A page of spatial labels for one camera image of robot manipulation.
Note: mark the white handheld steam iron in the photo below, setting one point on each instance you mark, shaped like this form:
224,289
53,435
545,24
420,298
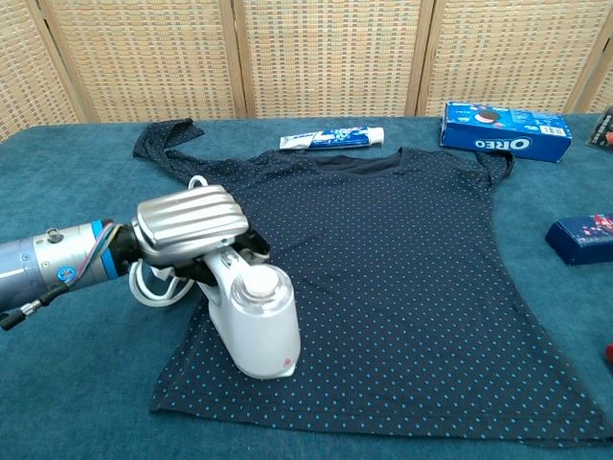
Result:
258,335

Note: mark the navy polka dot shirt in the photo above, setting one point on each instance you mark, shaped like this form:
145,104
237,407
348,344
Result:
392,287

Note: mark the blue white toothpaste tube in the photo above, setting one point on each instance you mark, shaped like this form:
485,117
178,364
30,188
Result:
335,138

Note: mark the woven rattan folding screen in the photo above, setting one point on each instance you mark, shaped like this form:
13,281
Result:
306,52

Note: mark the blue Oreo cookie box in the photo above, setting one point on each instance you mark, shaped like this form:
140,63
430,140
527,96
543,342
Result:
503,136

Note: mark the dark blue patterned box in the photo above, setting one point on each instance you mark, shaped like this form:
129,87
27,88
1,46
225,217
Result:
584,239

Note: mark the clear pack of red caps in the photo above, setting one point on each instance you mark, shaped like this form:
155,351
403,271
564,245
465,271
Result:
604,129

